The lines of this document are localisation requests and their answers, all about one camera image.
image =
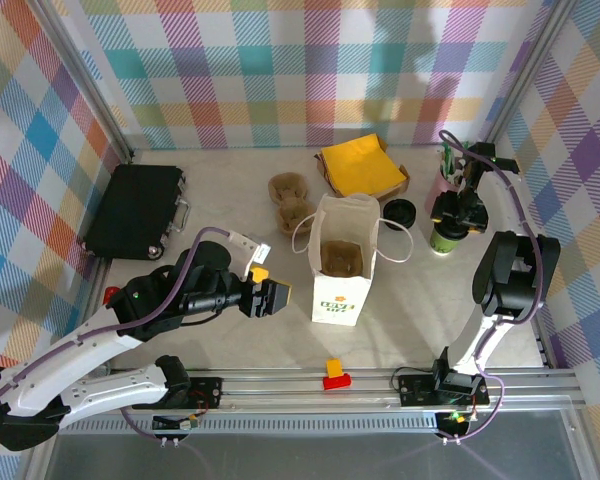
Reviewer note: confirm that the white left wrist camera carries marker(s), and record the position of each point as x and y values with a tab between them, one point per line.
250	250

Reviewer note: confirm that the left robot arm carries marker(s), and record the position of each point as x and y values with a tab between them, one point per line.
90	345

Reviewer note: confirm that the green white paper cup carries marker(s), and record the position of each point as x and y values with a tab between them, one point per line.
445	245

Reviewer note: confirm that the small electronics board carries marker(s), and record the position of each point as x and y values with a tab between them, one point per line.
455	422
187	425

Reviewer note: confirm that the long aluminium base rail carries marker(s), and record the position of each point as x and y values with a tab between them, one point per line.
300	395

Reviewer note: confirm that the black carrying case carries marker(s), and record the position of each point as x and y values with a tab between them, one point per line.
130	210

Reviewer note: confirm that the aluminium frame post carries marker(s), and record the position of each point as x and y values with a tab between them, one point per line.
525	70
87	82

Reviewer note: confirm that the yellow paper napkin stack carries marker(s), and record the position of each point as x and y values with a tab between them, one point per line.
404	175

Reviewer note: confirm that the white paper takeout bag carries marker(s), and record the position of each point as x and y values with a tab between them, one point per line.
337	300

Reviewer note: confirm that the green white wrapped straw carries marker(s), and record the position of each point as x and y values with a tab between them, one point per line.
446	157
452	162

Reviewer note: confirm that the yellow napkin stack in box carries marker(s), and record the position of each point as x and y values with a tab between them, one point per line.
397	189

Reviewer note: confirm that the red round button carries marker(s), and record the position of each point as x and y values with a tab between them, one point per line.
111	292

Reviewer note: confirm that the yellow toy block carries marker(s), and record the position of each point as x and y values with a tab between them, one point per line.
333	367

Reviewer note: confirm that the red toy block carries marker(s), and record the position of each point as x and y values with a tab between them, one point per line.
337	382

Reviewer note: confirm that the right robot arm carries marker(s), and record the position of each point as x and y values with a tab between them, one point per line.
510	280

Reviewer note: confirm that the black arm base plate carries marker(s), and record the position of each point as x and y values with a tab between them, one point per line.
205	392
415	392

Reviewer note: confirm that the pink straw holder cup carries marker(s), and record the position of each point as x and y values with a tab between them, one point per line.
442	187

